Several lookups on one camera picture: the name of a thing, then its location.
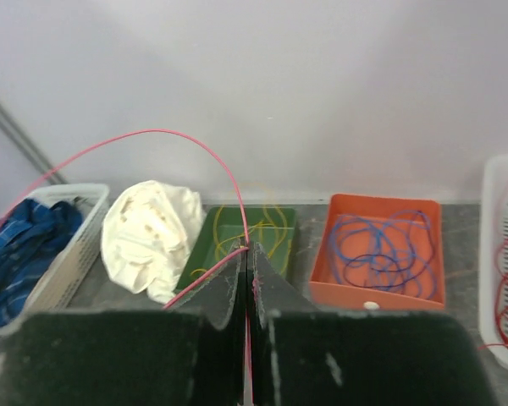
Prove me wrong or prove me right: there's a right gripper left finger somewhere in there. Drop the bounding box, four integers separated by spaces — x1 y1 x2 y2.
168 251 246 405

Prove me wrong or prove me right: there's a left white plastic basket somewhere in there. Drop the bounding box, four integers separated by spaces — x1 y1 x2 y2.
0 184 109 336

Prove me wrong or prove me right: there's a pink red wire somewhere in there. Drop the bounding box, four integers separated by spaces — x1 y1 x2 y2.
0 128 255 406

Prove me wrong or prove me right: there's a cream white cloth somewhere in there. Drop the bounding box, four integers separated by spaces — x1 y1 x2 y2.
100 180 206 305

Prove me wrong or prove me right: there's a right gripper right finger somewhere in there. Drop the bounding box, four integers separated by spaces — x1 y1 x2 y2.
247 243 319 405

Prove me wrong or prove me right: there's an orange drawer box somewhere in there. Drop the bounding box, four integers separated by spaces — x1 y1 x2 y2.
308 194 445 310

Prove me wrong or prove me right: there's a green drawer box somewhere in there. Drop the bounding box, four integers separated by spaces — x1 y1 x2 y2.
175 205 297 293

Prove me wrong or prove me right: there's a right white plastic basket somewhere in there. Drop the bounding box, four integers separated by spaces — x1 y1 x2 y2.
478 154 508 370

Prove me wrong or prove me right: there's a blue plaid cloth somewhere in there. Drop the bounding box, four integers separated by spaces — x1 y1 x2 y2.
0 199 83 328

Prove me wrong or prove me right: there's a white plastic basket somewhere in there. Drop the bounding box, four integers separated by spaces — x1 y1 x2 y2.
0 184 109 336
478 154 508 370

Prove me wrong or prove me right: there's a yellow wire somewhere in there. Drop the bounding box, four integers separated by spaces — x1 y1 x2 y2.
190 182 295 280

